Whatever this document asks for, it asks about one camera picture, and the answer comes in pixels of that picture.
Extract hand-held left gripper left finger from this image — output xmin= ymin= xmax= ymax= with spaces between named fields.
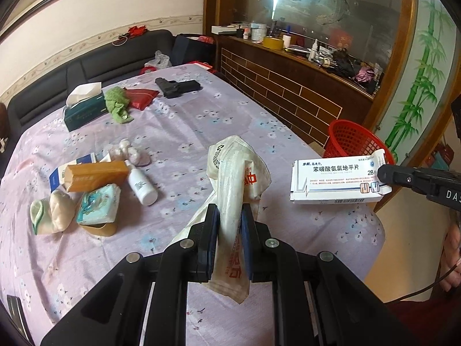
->
xmin=39 ymin=204 xmax=220 ymax=346

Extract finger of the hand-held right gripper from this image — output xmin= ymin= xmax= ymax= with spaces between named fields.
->
xmin=377 ymin=164 xmax=438 ymax=192

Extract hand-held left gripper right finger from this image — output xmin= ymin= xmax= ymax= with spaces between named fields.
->
xmin=240 ymin=202 xmax=420 ymax=346

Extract white plastic bag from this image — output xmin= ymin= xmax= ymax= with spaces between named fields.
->
xmin=169 ymin=135 xmax=271 ymax=305

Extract red plastic basket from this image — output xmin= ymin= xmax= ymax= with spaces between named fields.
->
xmin=322 ymin=119 xmax=398 ymax=168

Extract white medicine box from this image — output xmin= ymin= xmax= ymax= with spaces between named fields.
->
xmin=289 ymin=149 xmax=395 ymax=205

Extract white plastic bottle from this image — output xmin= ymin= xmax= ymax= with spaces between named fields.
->
xmin=124 ymin=160 xmax=159 ymax=206

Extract person's right hand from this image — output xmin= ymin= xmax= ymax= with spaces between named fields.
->
xmin=447 ymin=215 xmax=461 ymax=271

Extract pink umbrella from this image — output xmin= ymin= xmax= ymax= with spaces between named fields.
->
xmin=355 ymin=67 xmax=377 ymax=83

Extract crumpled pinkish tissues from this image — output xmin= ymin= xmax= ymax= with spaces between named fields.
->
xmin=110 ymin=139 xmax=152 ymax=166

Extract brown tape roll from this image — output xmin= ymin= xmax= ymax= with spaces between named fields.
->
xmin=81 ymin=221 xmax=118 ymax=238

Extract bamboo painted glass panel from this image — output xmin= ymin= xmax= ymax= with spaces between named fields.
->
xmin=375 ymin=0 xmax=458 ymax=166

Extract wet wipes pack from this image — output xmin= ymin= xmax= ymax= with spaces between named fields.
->
xmin=75 ymin=183 xmax=121 ymax=224

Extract black umbrella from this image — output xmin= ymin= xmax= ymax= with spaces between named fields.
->
xmin=331 ymin=48 xmax=361 ymax=76

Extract orange cardboard box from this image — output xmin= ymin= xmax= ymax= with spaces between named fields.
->
xmin=63 ymin=161 xmax=130 ymax=192

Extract black toy gun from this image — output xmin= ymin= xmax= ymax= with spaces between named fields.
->
xmin=156 ymin=77 xmax=201 ymax=99

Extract wooden cabinet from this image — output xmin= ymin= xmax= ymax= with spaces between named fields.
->
xmin=203 ymin=0 xmax=418 ymax=159

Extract red packet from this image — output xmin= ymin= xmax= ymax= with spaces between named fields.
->
xmin=126 ymin=88 xmax=160 ymax=110

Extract green cloth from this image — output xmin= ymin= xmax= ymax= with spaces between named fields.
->
xmin=104 ymin=86 xmax=134 ymax=124

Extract cream sock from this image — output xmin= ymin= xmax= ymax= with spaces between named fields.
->
xmin=30 ymin=189 xmax=74 ymax=236

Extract blue white small box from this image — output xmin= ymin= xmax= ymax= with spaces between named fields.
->
xmin=49 ymin=153 xmax=97 ymax=191

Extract clear plastic bag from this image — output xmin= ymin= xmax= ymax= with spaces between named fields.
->
xmin=144 ymin=50 xmax=173 ymax=70

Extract green tissue box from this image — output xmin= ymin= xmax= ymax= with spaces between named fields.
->
xmin=64 ymin=82 xmax=109 ymax=132

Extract dark bag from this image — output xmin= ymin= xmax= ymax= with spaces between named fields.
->
xmin=172 ymin=33 xmax=218 ymax=67

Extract black sofa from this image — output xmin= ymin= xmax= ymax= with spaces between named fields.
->
xmin=7 ymin=29 xmax=217 ymax=141

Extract dark flat object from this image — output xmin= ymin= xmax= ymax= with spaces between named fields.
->
xmin=6 ymin=295 xmax=27 ymax=336

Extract black cable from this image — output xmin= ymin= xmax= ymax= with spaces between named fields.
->
xmin=387 ymin=259 xmax=461 ymax=301

